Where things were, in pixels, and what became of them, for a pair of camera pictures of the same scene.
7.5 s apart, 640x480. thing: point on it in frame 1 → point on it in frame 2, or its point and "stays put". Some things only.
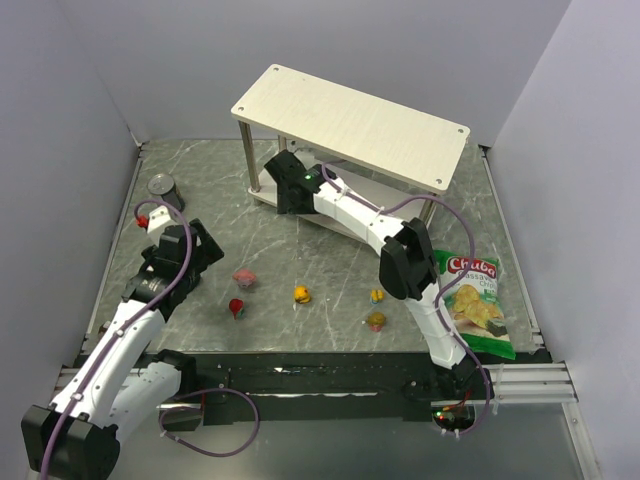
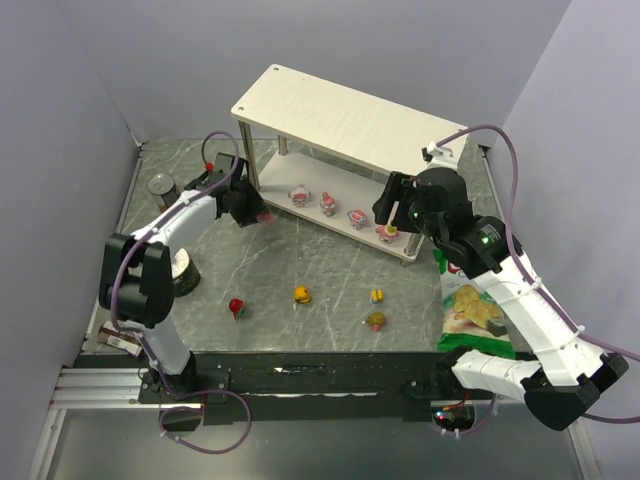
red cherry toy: x=235 y=306 stays put
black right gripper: x=278 y=167 → x=393 y=198
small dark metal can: x=164 y=185 stays put
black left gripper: x=201 y=245 → x=245 y=203
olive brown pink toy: x=376 y=320 stays put
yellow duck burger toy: x=301 y=294 stays put
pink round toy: x=244 y=278 → x=265 y=217
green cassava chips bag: x=473 y=308 stays put
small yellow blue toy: x=376 y=295 stays put
